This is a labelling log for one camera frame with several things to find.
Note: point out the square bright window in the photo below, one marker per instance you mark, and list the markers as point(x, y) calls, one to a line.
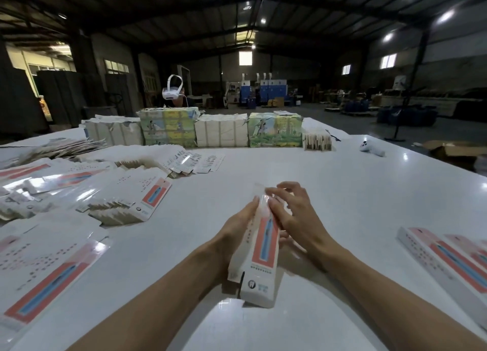
point(245, 58)

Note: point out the small beige card stack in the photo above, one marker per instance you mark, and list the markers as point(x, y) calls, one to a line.
point(317, 140)

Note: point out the pile of carton blanks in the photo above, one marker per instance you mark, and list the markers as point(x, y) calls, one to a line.
point(65, 217)

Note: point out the white headset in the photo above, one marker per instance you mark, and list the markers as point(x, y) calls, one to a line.
point(173, 90)

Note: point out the double wall window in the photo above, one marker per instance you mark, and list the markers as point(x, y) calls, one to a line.
point(388, 61)

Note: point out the small white object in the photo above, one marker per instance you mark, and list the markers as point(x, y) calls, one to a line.
point(372, 147)

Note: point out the person's left hand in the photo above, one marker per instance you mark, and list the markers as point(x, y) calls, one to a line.
point(234, 237)

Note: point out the row of white cartons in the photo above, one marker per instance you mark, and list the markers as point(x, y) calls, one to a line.
point(222, 131)
point(112, 131)

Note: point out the green printed carton bundle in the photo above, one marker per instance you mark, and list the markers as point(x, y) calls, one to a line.
point(275, 130)

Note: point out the green yellow carton bundle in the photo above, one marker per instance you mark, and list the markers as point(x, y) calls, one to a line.
point(169, 128)

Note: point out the person's right forearm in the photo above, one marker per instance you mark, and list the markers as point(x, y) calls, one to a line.
point(399, 305)

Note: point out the pile of grey flat sheets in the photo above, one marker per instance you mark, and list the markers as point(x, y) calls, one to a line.
point(49, 147)

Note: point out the dark grey cabinet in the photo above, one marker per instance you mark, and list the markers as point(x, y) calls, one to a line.
point(61, 97)

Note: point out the open cardboard box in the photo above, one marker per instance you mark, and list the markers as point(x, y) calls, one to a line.
point(455, 153)

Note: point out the white toothbrush carton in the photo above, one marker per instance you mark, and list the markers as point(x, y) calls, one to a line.
point(259, 275)

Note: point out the person's right hand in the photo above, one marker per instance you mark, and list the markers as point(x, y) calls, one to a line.
point(303, 221)

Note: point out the black floor stand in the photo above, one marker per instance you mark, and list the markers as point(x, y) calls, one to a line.
point(407, 107)

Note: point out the blue machine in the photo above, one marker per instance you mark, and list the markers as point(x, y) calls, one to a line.
point(272, 92)

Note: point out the person's left forearm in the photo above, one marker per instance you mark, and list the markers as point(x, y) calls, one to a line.
point(148, 309)

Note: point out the small wall window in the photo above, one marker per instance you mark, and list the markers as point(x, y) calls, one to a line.
point(346, 69)

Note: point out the grey crate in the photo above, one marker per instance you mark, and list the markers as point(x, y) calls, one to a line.
point(100, 112)

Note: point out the small black tool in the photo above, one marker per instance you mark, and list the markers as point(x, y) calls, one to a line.
point(333, 135)

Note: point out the blue bins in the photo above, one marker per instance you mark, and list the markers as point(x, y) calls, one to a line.
point(407, 116)

